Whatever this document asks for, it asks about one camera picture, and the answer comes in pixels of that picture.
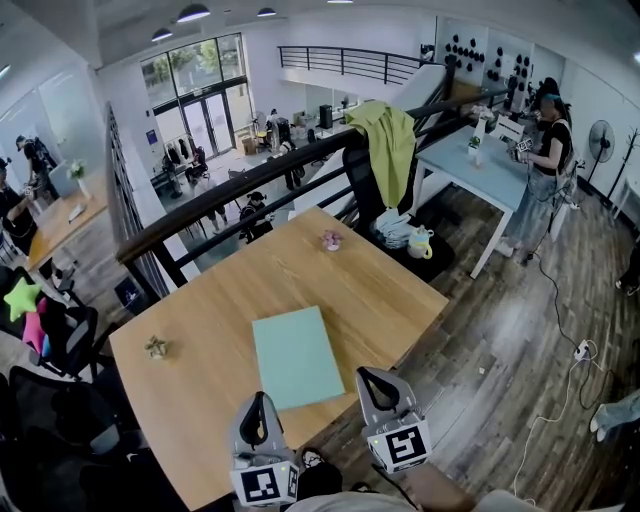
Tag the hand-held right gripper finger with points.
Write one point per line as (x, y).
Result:
(365, 400)
(407, 395)

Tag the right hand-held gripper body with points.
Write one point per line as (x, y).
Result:
(400, 445)

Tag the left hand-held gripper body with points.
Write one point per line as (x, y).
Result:
(262, 482)

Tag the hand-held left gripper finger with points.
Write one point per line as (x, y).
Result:
(239, 435)
(275, 430)

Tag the light green board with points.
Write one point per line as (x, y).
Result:
(297, 357)

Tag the person's right forearm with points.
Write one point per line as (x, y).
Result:
(440, 492)

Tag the person's black left shoe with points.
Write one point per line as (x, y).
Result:
(312, 457)

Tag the person's black shoe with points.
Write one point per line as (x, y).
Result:
(361, 487)
(312, 457)

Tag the person's black trousers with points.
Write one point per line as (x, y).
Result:
(320, 482)

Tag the person's black right shoe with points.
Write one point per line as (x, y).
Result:
(361, 487)

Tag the person's beige shirt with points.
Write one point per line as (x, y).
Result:
(350, 502)

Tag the small white pot leafy plant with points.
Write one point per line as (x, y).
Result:
(156, 348)

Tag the wooden table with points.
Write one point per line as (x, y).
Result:
(225, 300)

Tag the small pot pink flowers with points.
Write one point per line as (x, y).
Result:
(332, 241)

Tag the light blue cloth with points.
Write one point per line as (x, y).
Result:
(392, 230)

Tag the black office chair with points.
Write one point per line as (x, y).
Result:
(60, 440)
(75, 335)
(365, 185)

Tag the white power strip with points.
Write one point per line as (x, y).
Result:
(582, 349)

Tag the pink pillow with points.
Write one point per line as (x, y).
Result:
(34, 327)

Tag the light blue table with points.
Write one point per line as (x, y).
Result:
(480, 175)

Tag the black chair back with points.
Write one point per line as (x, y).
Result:
(225, 200)

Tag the olive green jacket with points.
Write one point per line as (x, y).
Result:
(387, 150)

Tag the tall white pot green plant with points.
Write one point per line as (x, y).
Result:
(474, 150)

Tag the green star pillow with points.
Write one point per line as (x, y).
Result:
(21, 299)

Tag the black vertical bar fence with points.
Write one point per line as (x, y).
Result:
(125, 200)

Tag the long light wood desk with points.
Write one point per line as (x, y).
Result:
(60, 230)

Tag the white vase with pink flowers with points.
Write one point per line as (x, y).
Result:
(481, 131)

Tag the white chair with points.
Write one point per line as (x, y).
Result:
(507, 130)

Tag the small white table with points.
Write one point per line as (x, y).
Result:
(629, 195)

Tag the glass vase white flowers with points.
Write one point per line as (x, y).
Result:
(79, 175)

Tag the black standing fan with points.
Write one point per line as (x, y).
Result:
(600, 142)

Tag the black coat rack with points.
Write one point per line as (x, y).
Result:
(629, 160)

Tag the black horizontal bar railing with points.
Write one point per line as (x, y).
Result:
(360, 64)

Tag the glass entrance doors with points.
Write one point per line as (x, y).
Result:
(200, 100)

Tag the wall display of black caps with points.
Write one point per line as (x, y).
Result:
(470, 50)

